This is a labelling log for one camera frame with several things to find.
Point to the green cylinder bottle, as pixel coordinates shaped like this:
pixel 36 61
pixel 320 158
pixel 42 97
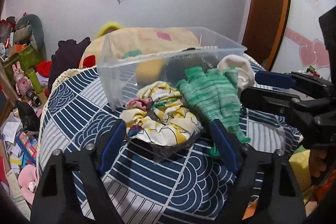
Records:
pixel 34 80

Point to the green cardboard box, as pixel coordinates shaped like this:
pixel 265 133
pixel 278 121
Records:
pixel 28 58

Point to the yellow floral white cloth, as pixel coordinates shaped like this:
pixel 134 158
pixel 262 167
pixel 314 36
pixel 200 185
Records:
pixel 159 116

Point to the beige plush pillow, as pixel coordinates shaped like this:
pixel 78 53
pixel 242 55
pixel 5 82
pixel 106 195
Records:
pixel 146 40

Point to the brown wooden door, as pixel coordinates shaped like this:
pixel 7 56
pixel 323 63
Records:
pixel 265 29

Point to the dark purple garment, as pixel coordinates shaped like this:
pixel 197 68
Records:
pixel 67 56

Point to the yellow soft ball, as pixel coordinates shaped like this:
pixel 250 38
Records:
pixel 148 72

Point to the grey green plush toy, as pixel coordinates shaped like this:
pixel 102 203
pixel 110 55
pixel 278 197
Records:
pixel 29 30

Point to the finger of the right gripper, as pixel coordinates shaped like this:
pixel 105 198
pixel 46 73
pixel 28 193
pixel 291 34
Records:
pixel 278 80
pixel 272 102

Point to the green knitted glove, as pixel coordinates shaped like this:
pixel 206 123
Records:
pixel 214 95

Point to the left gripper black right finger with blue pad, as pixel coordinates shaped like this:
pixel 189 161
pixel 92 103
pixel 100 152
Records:
pixel 280 199

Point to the pink plush toy on floor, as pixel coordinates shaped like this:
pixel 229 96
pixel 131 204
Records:
pixel 28 181

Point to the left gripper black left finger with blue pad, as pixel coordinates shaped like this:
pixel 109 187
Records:
pixel 56 200

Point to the red plush item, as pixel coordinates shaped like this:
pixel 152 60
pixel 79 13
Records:
pixel 44 68

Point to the pink rabbit plush toy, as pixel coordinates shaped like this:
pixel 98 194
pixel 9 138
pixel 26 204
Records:
pixel 22 82

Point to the white sock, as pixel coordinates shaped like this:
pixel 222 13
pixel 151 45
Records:
pixel 246 76

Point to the clear plastic storage box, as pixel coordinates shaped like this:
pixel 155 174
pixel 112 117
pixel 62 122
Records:
pixel 118 75

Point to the blue white patterned tablecloth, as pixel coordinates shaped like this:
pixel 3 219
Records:
pixel 189 187

